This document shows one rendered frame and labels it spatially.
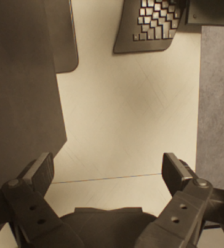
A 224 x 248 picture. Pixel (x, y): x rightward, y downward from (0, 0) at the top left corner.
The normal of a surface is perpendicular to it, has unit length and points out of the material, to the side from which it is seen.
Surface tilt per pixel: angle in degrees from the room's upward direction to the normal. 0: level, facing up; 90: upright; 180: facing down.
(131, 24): 5
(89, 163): 0
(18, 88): 86
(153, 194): 0
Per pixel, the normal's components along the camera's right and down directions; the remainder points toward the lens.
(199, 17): 0.02, 0.29
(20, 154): 0.99, -0.07
